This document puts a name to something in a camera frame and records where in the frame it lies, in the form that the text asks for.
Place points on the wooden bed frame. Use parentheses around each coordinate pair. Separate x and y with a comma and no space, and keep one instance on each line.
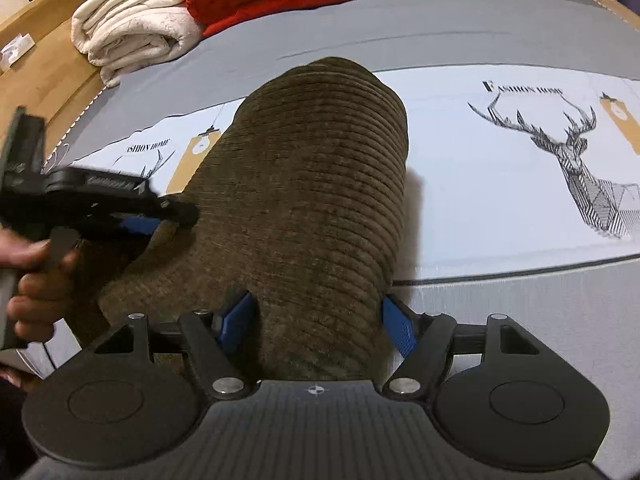
(50,85)

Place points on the grey printed bed sheet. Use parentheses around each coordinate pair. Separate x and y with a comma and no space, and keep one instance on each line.
(500,170)

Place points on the small white object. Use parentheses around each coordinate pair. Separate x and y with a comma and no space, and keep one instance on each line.
(15,50)

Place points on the white folded blanket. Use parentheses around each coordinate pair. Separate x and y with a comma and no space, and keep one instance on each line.
(135,30)

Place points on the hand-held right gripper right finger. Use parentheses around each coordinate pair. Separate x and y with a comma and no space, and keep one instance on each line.
(401,327)

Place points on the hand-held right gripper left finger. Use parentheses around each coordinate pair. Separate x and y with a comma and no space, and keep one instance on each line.
(237,316)

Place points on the person's left hand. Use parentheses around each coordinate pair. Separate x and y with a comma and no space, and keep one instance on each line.
(35,300)

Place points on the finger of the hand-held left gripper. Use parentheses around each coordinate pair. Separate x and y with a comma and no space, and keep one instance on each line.
(135,226)
(180,212)

